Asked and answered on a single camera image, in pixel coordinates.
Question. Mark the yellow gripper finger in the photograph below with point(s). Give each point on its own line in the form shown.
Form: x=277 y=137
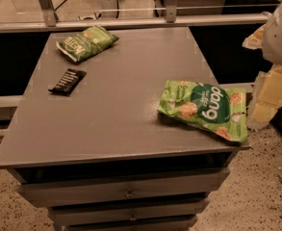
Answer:
x=255 y=40
x=266 y=98

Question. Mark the top grey drawer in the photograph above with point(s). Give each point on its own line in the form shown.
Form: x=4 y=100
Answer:
x=123 y=188

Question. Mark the black rxbar chocolate bar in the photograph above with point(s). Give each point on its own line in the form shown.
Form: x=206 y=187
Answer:
x=68 y=82

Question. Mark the middle grey drawer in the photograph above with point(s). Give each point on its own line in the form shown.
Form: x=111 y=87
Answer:
x=131 y=212

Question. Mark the bottom grey drawer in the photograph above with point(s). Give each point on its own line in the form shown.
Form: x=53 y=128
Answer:
x=179 y=223

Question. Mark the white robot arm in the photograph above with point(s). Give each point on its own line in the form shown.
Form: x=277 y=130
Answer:
x=272 y=38

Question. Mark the grey drawer cabinet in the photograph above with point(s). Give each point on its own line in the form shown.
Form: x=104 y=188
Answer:
x=109 y=126

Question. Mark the green jalapeno chip bag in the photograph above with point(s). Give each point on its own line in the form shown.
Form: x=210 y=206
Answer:
x=86 y=44

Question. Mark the grey drawer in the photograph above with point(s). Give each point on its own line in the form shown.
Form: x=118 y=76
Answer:
x=123 y=188
x=131 y=212
x=179 y=223

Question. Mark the metal railing frame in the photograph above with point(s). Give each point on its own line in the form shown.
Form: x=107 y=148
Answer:
x=73 y=15

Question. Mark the green dang rice chip bag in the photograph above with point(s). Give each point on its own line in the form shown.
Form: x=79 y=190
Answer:
x=207 y=107

